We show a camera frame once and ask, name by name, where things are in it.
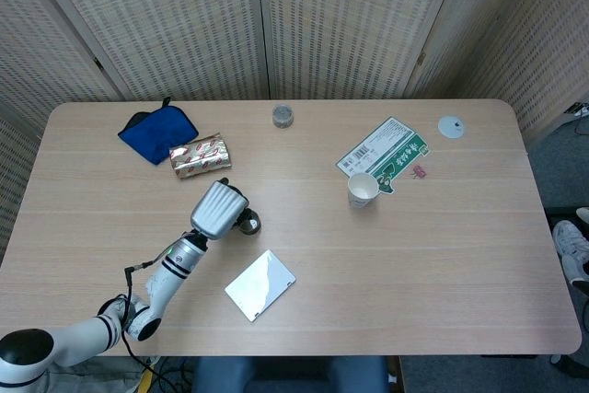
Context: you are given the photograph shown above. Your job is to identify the white round disc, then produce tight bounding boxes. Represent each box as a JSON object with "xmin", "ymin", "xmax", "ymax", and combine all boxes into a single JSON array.
[{"xmin": 437, "ymin": 115, "xmax": 468, "ymax": 139}]

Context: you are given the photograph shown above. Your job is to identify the small patterned round jar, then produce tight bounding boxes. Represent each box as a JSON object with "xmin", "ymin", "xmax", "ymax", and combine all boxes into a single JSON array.
[{"xmin": 271, "ymin": 105, "xmax": 295, "ymax": 129}]

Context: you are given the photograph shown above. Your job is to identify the green white flat package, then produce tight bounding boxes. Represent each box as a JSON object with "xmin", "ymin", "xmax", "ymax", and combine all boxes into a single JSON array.
[{"xmin": 335, "ymin": 116, "xmax": 432, "ymax": 196}]

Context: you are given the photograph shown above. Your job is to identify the silver folding mirror case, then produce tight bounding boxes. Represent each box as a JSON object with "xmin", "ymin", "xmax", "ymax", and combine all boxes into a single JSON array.
[{"xmin": 224, "ymin": 249, "xmax": 297, "ymax": 322}]

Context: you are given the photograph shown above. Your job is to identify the tangled floor cables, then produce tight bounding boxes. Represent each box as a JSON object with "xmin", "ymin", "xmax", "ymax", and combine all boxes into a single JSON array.
[{"xmin": 561, "ymin": 100, "xmax": 589, "ymax": 136}]

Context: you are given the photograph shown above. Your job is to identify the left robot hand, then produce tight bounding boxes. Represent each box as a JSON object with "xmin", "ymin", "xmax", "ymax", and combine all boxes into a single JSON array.
[{"xmin": 190, "ymin": 177, "xmax": 252, "ymax": 241}]

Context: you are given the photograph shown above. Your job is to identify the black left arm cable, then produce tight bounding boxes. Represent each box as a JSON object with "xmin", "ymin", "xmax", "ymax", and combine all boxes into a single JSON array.
[{"xmin": 103, "ymin": 249, "xmax": 185, "ymax": 378}]

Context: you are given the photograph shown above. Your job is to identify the blue cloth pouch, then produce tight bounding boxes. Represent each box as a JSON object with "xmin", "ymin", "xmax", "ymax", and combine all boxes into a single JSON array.
[{"xmin": 117, "ymin": 97, "xmax": 199, "ymax": 167}]

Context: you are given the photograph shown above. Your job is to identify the blue padded seat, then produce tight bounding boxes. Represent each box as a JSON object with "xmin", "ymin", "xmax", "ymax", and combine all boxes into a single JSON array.
[{"xmin": 191, "ymin": 355, "xmax": 399, "ymax": 393}]

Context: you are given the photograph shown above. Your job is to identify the white paper cup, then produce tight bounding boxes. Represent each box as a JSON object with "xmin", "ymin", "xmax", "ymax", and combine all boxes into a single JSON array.
[{"xmin": 347, "ymin": 172, "xmax": 381, "ymax": 209}]

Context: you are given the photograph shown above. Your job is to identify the olive green cloth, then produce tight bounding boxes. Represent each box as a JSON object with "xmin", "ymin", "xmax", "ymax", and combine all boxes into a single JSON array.
[{"xmin": 45, "ymin": 355, "xmax": 156, "ymax": 393}]

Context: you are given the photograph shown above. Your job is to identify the woven folding screen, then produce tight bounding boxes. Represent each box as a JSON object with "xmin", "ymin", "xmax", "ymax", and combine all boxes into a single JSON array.
[{"xmin": 0, "ymin": 0, "xmax": 589, "ymax": 270}]

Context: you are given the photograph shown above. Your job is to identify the silver foil packet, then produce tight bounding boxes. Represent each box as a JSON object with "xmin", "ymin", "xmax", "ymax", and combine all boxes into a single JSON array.
[{"xmin": 168, "ymin": 133, "xmax": 233, "ymax": 181}]

